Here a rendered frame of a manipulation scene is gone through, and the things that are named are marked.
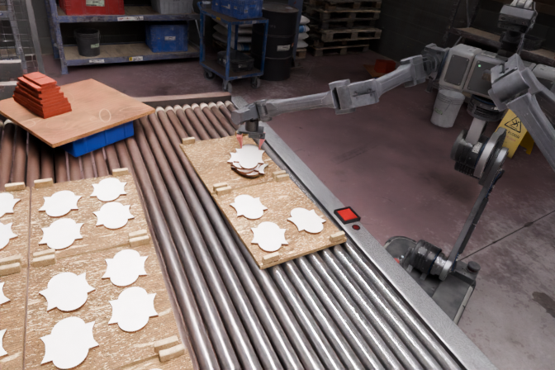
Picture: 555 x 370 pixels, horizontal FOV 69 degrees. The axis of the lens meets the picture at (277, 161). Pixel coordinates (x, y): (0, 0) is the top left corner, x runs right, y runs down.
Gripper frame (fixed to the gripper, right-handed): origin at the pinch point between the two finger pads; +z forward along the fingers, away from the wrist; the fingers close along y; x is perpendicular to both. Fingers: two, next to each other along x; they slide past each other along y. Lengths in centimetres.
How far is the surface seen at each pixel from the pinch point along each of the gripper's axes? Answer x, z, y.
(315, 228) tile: -39.7, 7.9, 28.0
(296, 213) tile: -32.5, 7.8, 20.8
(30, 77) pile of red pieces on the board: 8, -19, -95
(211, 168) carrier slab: -7.2, 8.1, -15.5
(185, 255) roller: -57, 10, -15
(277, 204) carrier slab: -26.8, 8.8, 13.4
